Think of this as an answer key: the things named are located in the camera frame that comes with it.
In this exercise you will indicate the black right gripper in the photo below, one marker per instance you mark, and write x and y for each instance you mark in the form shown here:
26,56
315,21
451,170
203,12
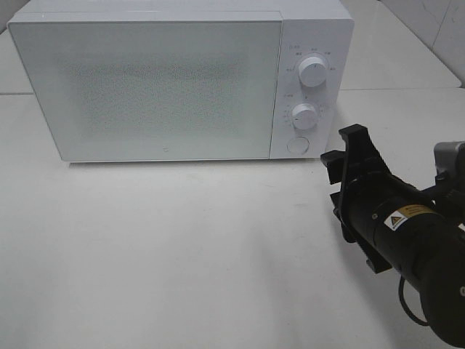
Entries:
395,224

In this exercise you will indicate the white microwave knob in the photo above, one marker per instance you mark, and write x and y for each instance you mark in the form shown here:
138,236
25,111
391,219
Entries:
312,70
304,116

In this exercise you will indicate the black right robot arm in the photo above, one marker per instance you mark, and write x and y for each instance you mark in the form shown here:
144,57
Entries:
441,292

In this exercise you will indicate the white round door button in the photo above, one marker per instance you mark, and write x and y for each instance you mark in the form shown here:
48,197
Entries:
298,145

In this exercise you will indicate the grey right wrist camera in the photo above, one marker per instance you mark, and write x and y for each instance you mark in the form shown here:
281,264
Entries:
446,157

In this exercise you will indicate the white microwave oven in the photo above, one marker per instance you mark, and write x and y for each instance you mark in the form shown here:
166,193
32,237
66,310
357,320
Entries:
307,27

